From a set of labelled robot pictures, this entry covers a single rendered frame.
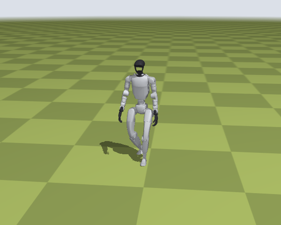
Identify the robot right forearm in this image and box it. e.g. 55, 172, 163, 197
120, 91, 127, 110

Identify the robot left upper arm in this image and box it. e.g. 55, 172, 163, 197
148, 76, 157, 99

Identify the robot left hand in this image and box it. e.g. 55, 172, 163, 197
153, 110, 158, 126

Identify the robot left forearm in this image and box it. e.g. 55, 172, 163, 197
152, 93, 158, 113

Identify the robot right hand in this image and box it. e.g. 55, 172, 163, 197
118, 107, 123, 123

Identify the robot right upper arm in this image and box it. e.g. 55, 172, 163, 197
123, 75, 132, 96

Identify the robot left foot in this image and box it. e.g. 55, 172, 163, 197
140, 158, 147, 166

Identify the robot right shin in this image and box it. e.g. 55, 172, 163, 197
129, 136, 142, 150

